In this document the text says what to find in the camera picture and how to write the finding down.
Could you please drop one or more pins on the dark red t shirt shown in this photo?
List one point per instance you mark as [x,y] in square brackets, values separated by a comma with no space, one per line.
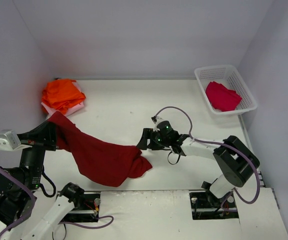
[102,162]

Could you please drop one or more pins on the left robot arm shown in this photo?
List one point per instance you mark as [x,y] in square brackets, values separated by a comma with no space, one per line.
[18,184]

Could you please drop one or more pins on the red t shirt in basket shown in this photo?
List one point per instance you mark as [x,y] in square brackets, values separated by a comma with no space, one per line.
[222,98]

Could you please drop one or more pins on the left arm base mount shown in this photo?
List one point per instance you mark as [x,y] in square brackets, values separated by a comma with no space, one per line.
[90,207]

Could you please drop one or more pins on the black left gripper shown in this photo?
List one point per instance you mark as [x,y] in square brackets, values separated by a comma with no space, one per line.
[50,135]

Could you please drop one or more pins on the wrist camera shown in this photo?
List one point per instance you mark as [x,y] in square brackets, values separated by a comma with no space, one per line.
[9,140]
[156,120]

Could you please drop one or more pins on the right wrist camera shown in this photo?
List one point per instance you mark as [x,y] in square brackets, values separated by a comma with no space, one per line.
[156,120]

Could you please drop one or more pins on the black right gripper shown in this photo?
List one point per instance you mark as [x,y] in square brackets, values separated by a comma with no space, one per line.
[150,139]

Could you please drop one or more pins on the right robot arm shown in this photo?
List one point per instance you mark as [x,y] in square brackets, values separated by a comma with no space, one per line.
[236,162]

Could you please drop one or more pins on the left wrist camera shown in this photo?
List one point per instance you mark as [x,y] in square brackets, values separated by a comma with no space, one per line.
[9,140]

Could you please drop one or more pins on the orange folded t shirt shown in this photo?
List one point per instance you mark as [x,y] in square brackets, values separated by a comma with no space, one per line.
[61,96]

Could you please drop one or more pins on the white plastic basket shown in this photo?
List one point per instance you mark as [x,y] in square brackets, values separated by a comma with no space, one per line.
[228,76]

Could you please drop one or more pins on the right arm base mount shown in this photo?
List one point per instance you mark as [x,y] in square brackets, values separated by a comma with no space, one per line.
[205,206]

